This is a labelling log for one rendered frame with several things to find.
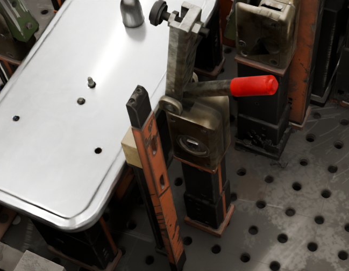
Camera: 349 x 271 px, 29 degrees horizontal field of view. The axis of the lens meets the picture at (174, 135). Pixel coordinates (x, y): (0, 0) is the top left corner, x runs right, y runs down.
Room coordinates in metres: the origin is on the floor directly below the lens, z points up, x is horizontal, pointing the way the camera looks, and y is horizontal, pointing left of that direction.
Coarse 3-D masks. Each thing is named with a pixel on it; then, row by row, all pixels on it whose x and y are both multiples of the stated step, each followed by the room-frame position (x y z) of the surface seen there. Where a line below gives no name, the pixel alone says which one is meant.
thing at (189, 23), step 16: (160, 0) 0.49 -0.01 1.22; (160, 16) 0.48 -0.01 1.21; (176, 16) 0.48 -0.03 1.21; (192, 16) 0.47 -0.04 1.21; (176, 32) 0.46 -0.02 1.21; (192, 32) 0.46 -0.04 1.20; (208, 32) 0.46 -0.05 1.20; (176, 48) 0.46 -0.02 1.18; (192, 48) 0.47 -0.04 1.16; (176, 64) 0.46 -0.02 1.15; (192, 64) 0.48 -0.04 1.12; (176, 80) 0.46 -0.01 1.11; (192, 80) 0.49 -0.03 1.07; (176, 96) 0.46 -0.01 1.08
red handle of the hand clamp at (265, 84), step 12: (192, 84) 0.47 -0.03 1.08; (204, 84) 0.46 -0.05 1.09; (216, 84) 0.45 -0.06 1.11; (228, 84) 0.44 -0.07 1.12; (240, 84) 0.43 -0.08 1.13; (252, 84) 0.42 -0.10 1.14; (264, 84) 0.41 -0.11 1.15; (276, 84) 0.41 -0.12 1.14; (192, 96) 0.46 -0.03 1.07; (204, 96) 0.45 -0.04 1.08; (240, 96) 0.42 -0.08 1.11
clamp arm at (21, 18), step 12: (0, 0) 0.68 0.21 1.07; (12, 0) 0.69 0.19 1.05; (0, 12) 0.69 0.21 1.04; (12, 12) 0.68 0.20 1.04; (24, 12) 0.70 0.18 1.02; (12, 24) 0.68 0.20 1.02; (24, 24) 0.68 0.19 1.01; (36, 24) 0.70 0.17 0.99; (12, 36) 0.69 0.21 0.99; (24, 36) 0.67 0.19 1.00
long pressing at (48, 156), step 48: (96, 0) 0.72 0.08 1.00; (144, 0) 0.70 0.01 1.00; (192, 0) 0.68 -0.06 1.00; (48, 48) 0.64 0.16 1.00; (96, 48) 0.62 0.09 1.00; (144, 48) 0.61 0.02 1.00; (0, 96) 0.57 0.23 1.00; (48, 96) 0.55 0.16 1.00; (96, 96) 0.54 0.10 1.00; (0, 144) 0.49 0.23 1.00; (48, 144) 0.48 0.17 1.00; (96, 144) 0.46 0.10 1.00; (0, 192) 0.42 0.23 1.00; (48, 192) 0.41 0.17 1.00; (96, 192) 0.39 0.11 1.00
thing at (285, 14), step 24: (264, 0) 0.60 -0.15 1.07; (288, 0) 0.59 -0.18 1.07; (240, 24) 0.59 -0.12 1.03; (264, 24) 0.57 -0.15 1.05; (288, 24) 0.56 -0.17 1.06; (240, 48) 0.59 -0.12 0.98; (264, 48) 0.57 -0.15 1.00; (288, 48) 0.56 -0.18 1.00; (240, 72) 0.60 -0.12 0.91; (264, 72) 0.58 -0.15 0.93; (288, 72) 0.59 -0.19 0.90; (264, 96) 0.58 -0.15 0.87; (240, 120) 0.59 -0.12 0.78; (264, 120) 0.58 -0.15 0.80; (288, 120) 0.60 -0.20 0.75; (240, 144) 0.59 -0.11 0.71; (264, 144) 0.57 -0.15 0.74
